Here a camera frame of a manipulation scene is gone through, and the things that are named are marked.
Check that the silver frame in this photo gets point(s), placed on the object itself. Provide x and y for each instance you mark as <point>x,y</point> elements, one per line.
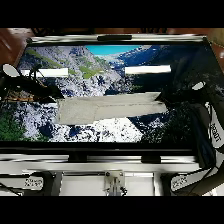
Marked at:
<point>100,166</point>

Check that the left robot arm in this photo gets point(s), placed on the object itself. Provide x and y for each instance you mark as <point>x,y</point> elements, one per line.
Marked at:
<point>30,87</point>

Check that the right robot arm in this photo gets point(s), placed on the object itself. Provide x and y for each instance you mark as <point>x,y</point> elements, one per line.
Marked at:
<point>203,133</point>

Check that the grey garment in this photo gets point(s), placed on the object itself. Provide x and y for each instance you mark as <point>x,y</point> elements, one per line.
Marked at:
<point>100,110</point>

